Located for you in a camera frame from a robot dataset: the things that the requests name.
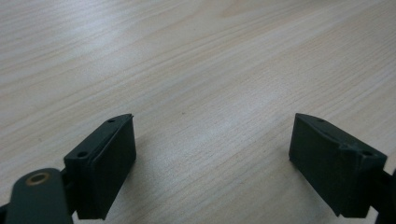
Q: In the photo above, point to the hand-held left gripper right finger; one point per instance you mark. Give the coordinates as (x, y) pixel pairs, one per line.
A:
(336, 168)

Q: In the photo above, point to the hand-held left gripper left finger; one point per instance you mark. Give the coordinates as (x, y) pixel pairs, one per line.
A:
(102, 168)

